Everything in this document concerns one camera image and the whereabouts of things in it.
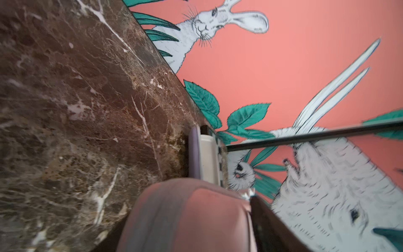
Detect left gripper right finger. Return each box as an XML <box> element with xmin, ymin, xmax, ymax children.
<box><xmin>250</xmin><ymin>196</ymin><xmax>310</xmax><ymax>252</ymax></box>

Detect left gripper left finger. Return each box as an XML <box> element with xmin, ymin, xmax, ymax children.
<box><xmin>91</xmin><ymin>214</ymin><xmax>129</xmax><ymax>252</ymax></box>

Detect pink zippered umbrella case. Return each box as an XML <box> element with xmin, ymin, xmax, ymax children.
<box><xmin>117</xmin><ymin>178</ymin><xmax>257</xmax><ymax>252</ymax></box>

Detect purple zippered umbrella case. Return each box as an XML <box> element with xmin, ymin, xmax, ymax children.
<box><xmin>188</xmin><ymin>125</ymin><xmax>222</xmax><ymax>186</ymax></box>

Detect checkered chess board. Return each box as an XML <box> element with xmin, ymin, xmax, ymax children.
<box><xmin>217</xmin><ymin>138</ymin><xmax>228</xmax><ymax>189</ymax></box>

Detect right black frame post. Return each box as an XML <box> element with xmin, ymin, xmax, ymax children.
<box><xmin>226</xmin><ymin>120</ymin><xmax>403</xmax><ymax>152</ymax></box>

